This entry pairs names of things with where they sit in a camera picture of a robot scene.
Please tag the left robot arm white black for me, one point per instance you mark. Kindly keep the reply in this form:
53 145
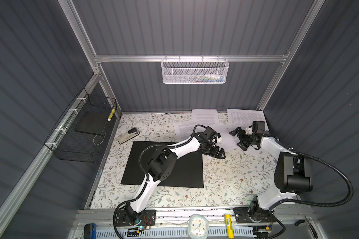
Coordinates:
137 205

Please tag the yellow glue stick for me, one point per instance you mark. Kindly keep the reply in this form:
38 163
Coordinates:
229 228

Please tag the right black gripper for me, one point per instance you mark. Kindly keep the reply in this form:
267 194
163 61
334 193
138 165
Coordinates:
243 132

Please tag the white round clock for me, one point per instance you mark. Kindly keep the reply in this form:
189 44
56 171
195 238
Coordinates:
197 227

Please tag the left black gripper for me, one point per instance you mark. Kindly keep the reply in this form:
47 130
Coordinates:
214 153

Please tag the printed paper sheet under folder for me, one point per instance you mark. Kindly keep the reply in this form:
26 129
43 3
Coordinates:
183 130

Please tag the printed paper sheet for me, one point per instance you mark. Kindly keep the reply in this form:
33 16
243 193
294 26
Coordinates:
245 118
227 142
183 130
205 116

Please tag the beige black clip folder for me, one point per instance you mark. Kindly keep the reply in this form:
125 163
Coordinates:
186 172

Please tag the black wire mesh basket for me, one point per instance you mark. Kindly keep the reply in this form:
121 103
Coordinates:
84 131

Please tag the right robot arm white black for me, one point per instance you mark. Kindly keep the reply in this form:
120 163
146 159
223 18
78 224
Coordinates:
292 176

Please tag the yellow marker in black basket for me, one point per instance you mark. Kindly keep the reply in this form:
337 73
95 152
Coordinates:
111 114

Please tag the black grey stapler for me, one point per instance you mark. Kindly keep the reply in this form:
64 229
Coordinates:
128 135

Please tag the black handled pliers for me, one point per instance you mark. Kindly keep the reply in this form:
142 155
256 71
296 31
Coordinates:
307 223

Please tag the white wire mesh basket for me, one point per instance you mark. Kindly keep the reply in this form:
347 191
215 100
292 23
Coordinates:
194 70

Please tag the blue black tool handle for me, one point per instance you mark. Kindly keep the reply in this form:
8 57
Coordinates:
89 231

